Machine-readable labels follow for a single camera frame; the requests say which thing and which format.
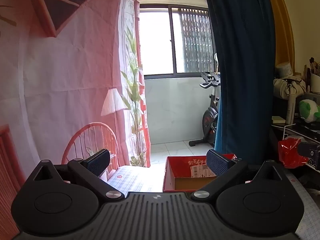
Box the red plastic bag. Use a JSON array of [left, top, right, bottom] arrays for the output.
[[278, 137, 309, 169]]

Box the plaid blue table cloth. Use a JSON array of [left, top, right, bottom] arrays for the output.
[[107, 164, 165, 196]]

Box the white spray bottle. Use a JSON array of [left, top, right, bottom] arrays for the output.
[[286, 94, 296, 125]]

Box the green white plush toy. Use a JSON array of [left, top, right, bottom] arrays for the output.
[[299, 99, 320, 123]]

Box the red cardboard box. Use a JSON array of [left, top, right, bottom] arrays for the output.
[[163, 153, 236, 192]]

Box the yellow notepad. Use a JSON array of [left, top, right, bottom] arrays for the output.
[[272, 116, 286, 124]]

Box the black exercise bike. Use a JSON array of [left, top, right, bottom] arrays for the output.
[[189, 72, 221, 147]]

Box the white brush holder cup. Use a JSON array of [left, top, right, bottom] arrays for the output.
[[311, 74, 320, 94]]

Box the pink printed backdrop cloth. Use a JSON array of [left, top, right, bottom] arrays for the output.
[[0, 0, 152, 240]]

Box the black framed window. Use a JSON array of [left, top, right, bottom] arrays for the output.
[[139, 4, 218, 79]]

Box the dark blue curtain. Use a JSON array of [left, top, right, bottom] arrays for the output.
[[207, 0, 276, 164]]

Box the white wire shelf rack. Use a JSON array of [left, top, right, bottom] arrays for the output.
[[272, 124, 319, 172]]

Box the beige drawstring pouch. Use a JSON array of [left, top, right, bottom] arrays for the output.
[[273, 76, 306, 100]]

